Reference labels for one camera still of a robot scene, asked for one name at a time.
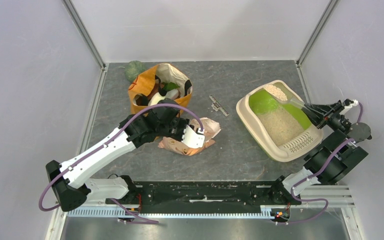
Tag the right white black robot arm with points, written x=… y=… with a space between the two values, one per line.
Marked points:
x=333 y=158

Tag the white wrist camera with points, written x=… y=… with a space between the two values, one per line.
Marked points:
x=350 y=103
x=193 y=138

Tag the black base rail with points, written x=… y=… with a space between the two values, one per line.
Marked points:
x=206 y=197

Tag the green leaf in bag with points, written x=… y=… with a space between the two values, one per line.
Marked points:
x=169 y=86

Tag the beige green litter box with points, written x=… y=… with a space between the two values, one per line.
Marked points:
x=283 y=131

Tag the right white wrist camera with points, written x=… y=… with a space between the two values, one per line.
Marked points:
x=350 y=103

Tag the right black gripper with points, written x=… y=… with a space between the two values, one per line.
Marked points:
x=330 y=112

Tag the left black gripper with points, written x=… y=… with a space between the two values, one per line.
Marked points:
x=184 y=124

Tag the orange paper bag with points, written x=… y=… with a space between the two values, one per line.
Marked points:
x=152 y=81

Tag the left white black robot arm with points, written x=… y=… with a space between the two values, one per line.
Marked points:
x=70 y=182

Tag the pink cat litter bag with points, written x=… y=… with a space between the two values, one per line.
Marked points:
x=210 y=127

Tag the grey bag sealing clip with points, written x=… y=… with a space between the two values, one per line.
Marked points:
x=217 y=106

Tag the clear plastic litter scoop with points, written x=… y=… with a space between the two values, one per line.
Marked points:
x=283 y=96

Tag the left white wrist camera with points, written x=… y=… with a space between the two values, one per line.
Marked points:
x=193 y=138

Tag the green round vegetable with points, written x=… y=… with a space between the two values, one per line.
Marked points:
x=133 y=69

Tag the white bottle in bag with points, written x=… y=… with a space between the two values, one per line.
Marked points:
x=172 y=94

